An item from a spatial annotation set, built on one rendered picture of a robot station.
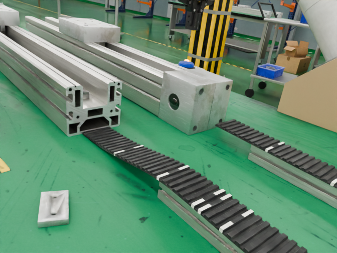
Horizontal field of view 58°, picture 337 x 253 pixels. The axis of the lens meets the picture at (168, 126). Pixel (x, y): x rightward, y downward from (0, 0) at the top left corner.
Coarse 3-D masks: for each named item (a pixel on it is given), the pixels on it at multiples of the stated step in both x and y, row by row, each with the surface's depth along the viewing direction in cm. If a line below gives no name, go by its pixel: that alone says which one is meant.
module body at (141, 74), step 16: (32, 32) 111; (48, 32) 99; (64, 48) 89; (80, 48) 84; (96, 48) 75; (112, 48) 83; (128, 48) 79; (96, 64) 76; (112, 64) 71; (128, 64) 65; (144, 64) 65; (160, 64) 68; (128, 80) 67; (144, 80) 62; (160, 80) 58; (128, 96) 68; (144, 96) 63
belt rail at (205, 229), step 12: (168, 192) 36; (168, 204) 36; (180, 204) 35; (180, 216) 35; (192, 216) 34; (204, 228) 32; (216, 240) 31; (228, 240) 30; (228, 252) 30; (240, 252) 29
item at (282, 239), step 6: (282, 234) 29; (270, 240) 29; (276, 240) 29; (282, 240) 29; (288, 240) 29; (294, 240) 29; (264, 246) 28; (270, 246) 28; (276, 246) 28; (282, 246) 28; (288, 246) 28; (294, 246) 28; (258, 252) 27; (264, 252) 27; (270, 252) 27; (276, 252) 27; (282, 252) 27; (288, 252) 28
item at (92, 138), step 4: (108, 132) 51; (112, 132) 51; (116, 132) 52; (88, 136) 49; (92, 136) 49; (96, 136) 49; (100, 136) 49; (104, 136) 49; (108, 136) 50; (92, 140) 48
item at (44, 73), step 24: (0, 48) 72; (24, 48) 65; (48, 48) 68; (24, 72) 60; (48, 72) 51; (72, 72) 60; (96, 72) 55; (48, 96) 52; (72, 96) 47; (96, 96) 54; (120, 96) 53; (72, 120) 49; (96, 120) 55
